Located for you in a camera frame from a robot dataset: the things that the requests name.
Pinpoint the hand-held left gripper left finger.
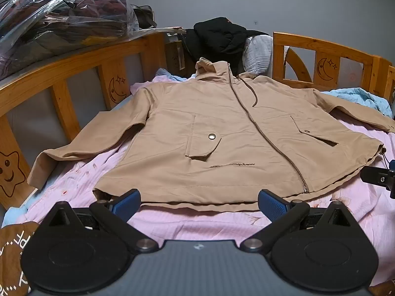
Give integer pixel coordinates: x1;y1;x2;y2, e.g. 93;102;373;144
40;189;159;255

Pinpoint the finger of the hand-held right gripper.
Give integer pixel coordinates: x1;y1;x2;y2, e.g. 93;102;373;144
359;160;395;199

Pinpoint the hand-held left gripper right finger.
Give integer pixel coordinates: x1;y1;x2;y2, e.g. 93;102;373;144
241;189;360;253

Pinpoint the khaki zip jacket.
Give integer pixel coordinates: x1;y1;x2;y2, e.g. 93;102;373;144
27;57;395;213

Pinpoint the clear plastic bag of clothes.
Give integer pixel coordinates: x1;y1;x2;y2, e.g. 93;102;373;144
0;0;139;81

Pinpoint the pink bed sheet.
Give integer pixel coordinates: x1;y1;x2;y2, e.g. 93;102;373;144
15;80;395;287

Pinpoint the brown printed cloth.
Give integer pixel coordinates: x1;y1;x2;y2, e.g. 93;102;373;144
0;220;40;296

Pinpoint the grey white crinkled cloth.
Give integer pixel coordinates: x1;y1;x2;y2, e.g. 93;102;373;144
242;35;274;76

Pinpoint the black jacket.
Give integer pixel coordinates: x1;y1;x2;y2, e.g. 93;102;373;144
180;17;269;71

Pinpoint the dark bag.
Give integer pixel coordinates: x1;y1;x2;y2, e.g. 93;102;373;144
131;4;158;30

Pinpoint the wooden bed frame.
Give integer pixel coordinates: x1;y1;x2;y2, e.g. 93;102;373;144
0;31;395;210

